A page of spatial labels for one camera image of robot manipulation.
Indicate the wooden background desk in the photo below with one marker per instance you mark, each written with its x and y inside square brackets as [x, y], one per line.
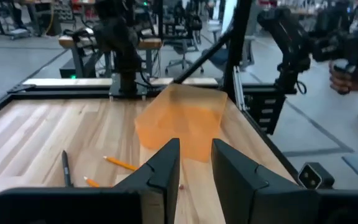
[148, 43]

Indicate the black wheeled cart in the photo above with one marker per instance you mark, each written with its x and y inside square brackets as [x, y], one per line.
[14, 31]

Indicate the black frame upright post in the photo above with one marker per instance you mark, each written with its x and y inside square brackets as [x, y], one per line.
[238, 46]

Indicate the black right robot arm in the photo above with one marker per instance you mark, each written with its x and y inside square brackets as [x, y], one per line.
[126, 46]

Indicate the translucent orange plastic container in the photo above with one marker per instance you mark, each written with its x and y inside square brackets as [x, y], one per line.
[182, 121]

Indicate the yellow pencil with eraser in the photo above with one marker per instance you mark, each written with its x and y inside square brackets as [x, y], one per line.
[92, 182]
[120, 163]

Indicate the black pen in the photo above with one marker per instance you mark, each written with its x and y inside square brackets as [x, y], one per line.
[66, 171]

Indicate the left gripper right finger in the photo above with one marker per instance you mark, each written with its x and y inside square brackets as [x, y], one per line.
[259, 199]

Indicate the black diagonal frame brace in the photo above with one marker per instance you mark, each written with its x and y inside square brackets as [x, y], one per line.
[204, 56]

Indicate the person's hand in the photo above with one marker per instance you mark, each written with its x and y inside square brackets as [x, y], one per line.
[340, 81]

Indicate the grey office chair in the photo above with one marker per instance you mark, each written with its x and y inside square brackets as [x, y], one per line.
[183, 46]

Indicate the black table-level camera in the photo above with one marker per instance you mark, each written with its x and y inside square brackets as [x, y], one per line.
[314, 175]

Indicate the black table edge frame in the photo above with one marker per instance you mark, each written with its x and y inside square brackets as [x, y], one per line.
[73, 95]

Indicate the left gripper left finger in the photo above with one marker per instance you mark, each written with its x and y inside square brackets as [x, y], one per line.
[73, 205]

